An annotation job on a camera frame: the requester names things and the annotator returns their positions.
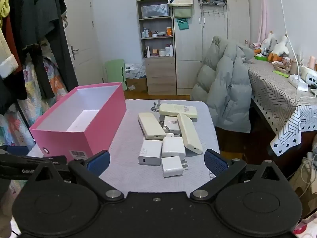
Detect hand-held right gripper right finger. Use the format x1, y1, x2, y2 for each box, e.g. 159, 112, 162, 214
189, 149, 290, 202

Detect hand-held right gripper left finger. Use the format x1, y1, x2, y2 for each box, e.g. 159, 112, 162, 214
32, 150, 125, 204

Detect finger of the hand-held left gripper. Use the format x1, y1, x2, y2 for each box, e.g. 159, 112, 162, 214
0, 154, 68, 166
0, 145, 30, 156

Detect pink cardboard box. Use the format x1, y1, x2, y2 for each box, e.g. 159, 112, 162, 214
29, 82, 127, 163

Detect cream remote with pink panel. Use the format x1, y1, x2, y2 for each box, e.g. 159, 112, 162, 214
177, 113, 203, 154
138, 112, 167, 140

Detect white plug charger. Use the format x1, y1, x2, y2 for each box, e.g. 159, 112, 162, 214
161, 156, 189, 178

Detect white square charger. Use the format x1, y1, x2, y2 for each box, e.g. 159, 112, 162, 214
162, 137, 186, 161

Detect white charger with printed side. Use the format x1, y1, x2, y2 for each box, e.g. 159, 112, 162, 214
138, 139, 163, 166

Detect white labelled power adapter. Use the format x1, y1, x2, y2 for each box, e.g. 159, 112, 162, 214
162, 116, 182, 135

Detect cream remote with grey buttons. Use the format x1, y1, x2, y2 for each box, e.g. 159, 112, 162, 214
159, 103, 199, 119

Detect floral quilt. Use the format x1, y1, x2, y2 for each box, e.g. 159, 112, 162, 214
0, 38, 69, 152

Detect grey puffer jacket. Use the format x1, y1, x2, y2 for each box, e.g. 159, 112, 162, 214
190, 36, 256, 133

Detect brown cardboard box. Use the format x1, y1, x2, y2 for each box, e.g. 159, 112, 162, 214
125, 77, 148, 93

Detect white fuzzy garment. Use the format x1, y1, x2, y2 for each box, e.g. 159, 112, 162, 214
0, 27, 19, 79

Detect patterned white tablecloth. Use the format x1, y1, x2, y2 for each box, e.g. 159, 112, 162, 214
247, 59, 317, 157

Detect green plastic stool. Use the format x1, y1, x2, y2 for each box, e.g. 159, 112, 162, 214
104, 59, 128, 91

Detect tissue paper pack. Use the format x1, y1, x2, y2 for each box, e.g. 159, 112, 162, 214
124, 63, 147, 80

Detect wooden shelf unit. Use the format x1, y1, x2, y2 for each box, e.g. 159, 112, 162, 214
135, 0, 177, 96

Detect light wooden wardrobe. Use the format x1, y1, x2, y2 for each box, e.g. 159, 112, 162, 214
170, 0, 251, 96

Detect black hanging clothes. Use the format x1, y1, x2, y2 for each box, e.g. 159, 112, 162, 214
0, 0, 80, 116

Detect white desk device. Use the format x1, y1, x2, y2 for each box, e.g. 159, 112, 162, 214
301, 65, 317, 85

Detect white goose plush toy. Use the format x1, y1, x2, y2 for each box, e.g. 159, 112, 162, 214
267, 35, 290, 63
258, 31, 278, 55

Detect white door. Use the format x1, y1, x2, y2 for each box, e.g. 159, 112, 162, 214
60, 0, 105, 86

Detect teal hanging card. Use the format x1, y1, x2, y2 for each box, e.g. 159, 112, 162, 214
176, 17, 190, 31

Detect yellow hanging garment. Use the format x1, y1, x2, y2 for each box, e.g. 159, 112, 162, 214
0, 0, 11, 28

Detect green pouch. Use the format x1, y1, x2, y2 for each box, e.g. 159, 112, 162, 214
172, 6, 193, 19

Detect pink curtain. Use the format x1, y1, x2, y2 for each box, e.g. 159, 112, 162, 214
257, 0, 271, 45

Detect white cable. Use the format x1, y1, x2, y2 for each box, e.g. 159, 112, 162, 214
274, 0, 317, 105

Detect black wire door rack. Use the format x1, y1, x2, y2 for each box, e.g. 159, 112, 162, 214
197, 0, 228, 18

